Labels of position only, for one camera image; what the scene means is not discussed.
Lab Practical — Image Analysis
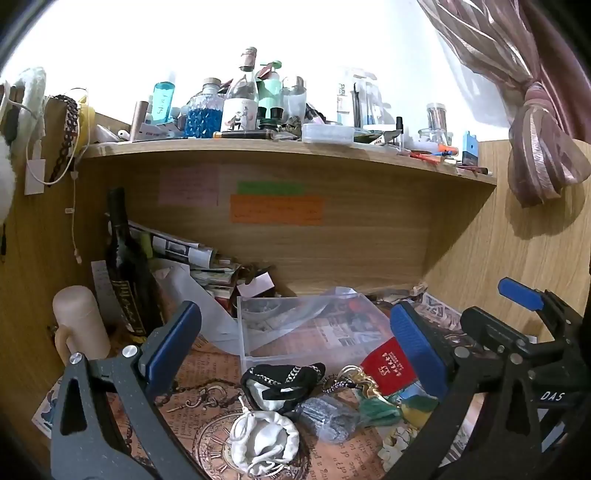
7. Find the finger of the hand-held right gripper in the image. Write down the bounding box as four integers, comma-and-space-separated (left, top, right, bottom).
498, 276, 563, 320
461, 307, 532, 356

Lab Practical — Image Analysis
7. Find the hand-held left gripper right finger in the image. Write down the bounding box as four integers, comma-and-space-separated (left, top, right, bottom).
383, 301, 548, 480

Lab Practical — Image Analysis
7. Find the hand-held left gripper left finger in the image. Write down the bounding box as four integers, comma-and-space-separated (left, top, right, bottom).
50, 301, 208, 480

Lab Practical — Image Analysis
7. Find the white floral scrunchie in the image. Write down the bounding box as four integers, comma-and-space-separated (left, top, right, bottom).
378, 424, 431, 464

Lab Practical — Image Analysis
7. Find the black chain scrunchie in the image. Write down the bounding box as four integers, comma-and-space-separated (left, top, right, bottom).
240, 363, 327, 414

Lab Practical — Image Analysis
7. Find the grey glitter scrunchie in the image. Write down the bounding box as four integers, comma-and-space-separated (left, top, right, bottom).
295, 396, 365, 445

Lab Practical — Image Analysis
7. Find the clear plastic storage box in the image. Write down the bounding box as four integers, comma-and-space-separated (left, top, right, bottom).
237, 288, 403, 376

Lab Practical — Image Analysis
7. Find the red paper charm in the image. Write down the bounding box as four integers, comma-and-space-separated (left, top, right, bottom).
360, 337, 419, 396

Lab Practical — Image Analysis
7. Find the white translucent plastic sheet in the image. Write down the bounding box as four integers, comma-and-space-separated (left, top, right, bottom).
152, 263, 241, 355

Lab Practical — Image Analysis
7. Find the dark wine bottle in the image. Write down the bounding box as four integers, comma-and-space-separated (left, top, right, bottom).
105, 187, 163, 339

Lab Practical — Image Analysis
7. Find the pile of newspapers and books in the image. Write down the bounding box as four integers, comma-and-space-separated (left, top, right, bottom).
127, 219, 244, 301

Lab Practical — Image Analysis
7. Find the small white card box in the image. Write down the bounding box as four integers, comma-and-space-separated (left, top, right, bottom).
237, 272, 274, 299

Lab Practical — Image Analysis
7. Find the clear plastic bag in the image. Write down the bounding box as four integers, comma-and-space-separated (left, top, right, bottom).
240, 286, 371, 343

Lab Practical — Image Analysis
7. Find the vintage newspaper print mat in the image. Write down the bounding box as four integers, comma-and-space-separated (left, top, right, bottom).
32, 291, 485, 480

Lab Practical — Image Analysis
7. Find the pink sticky note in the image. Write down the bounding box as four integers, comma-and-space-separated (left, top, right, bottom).
158, 166, 221, 206

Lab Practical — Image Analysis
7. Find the orange sticky note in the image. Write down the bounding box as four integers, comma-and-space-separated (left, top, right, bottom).
230, 194, 325, 226

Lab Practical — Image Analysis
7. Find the pink striped curtain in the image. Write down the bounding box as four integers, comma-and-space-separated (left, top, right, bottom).
417, 0, 591, 209

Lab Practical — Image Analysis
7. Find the green sticky note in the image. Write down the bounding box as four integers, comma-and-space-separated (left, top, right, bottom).
237, 181, 306, 196

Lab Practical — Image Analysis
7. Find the glass jar with lid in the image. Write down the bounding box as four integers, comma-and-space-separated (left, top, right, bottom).
419, 102, 451, 145

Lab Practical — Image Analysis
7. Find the white carton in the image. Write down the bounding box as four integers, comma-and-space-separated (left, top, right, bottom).
136, 122, 179, 140

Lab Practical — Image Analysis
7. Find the wooden shelf board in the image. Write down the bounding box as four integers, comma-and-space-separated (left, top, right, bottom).
76, 137, 498, 186

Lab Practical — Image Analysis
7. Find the dark pen with gold ends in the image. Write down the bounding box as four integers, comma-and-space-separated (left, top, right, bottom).
213, 130, 274, 140

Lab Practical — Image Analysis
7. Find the brown cardboard tube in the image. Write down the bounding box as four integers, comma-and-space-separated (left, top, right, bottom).
130, 100, 149, 142

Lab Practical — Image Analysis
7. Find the clear rectangular plastic case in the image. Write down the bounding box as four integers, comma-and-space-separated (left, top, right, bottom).
301, 122, 356, 144

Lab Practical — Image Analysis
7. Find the blue liquid glass bottle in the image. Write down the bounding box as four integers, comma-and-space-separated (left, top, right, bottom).
185, 78, 226, 138

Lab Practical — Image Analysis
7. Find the brown braided band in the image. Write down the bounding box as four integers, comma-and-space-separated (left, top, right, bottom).
45, 95, 80, 184

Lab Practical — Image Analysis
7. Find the yellow plastic holder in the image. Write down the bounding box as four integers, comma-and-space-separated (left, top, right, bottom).
75, 90, 96, 149

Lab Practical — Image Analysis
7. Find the light blue bottle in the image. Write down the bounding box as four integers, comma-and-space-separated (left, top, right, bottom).
152, 82, 175, 125

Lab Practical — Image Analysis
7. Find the clear bottle with white label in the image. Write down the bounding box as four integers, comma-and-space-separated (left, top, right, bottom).
221, 46, 260, 134

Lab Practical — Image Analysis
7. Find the clear blister tool pack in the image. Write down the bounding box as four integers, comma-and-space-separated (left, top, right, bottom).
336, 67, 385, 128

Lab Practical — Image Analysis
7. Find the mint green pump bottle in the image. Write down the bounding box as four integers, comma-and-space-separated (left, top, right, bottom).
256, 60, 285, 121

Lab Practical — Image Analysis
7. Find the small clear bottle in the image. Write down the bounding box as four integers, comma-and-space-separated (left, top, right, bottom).
281, 76, 308, 123

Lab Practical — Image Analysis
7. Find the white fluffy cloth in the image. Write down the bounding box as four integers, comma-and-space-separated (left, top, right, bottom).
0, 66, 48, 223

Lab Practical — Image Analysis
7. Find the gold charm keychain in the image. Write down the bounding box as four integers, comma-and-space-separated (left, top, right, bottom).
323, 364, 385, 398

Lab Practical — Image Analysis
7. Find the white charger cable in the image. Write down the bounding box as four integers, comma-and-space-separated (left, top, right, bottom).
25, 87, 90, 265

